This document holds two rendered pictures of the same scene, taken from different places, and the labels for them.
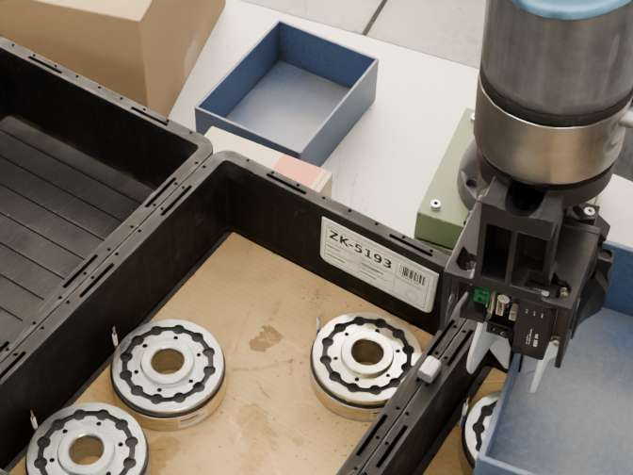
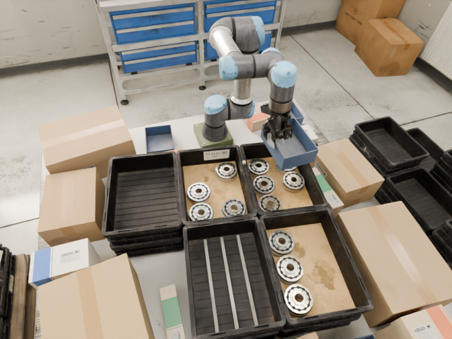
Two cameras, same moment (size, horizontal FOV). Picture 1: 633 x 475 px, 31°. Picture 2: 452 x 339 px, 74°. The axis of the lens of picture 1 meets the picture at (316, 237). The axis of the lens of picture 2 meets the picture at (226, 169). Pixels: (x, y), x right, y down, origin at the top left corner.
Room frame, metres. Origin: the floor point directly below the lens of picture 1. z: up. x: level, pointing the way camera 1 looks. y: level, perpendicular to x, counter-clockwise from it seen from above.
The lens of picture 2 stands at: (-0.07, 0.56, 1.96)
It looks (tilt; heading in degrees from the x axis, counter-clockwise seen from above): 50 degrees down; 318
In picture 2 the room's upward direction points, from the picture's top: 3 degrees clockwise
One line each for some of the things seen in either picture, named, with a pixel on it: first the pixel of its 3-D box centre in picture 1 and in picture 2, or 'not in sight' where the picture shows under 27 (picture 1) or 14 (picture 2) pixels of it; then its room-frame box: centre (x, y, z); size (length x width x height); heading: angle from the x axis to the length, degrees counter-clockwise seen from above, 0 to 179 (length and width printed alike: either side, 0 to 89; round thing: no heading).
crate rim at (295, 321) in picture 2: not in sight; (310, 259); (0.06, 0.01, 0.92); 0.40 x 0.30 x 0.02; 150
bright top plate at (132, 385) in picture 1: (168, 365); (198, 192); (0.59, 0.13, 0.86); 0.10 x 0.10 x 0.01
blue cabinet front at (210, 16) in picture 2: not in sight; (240, 28); (2.06, -1.44, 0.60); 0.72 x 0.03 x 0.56; 70
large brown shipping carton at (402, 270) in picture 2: not in sight; (386, 260); (-0.12, -0.29, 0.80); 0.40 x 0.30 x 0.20; 153
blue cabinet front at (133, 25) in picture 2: not in sight; (157, 40); (2.33, -0.69, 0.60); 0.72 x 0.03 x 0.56; 70
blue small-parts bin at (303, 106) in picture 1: (288, 103); (159, 142); (1.08, 0.04, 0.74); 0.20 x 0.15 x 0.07; 152
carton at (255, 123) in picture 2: not in sight; (253, 117); (0.91, -0.53, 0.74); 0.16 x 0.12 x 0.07; 167
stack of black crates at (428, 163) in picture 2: not in sight; (413, 158); (0.17, -1.61, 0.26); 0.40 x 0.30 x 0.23; 160
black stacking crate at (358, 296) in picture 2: not in sight; (307, 264); (0.06, 0.01, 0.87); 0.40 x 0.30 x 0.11; 150
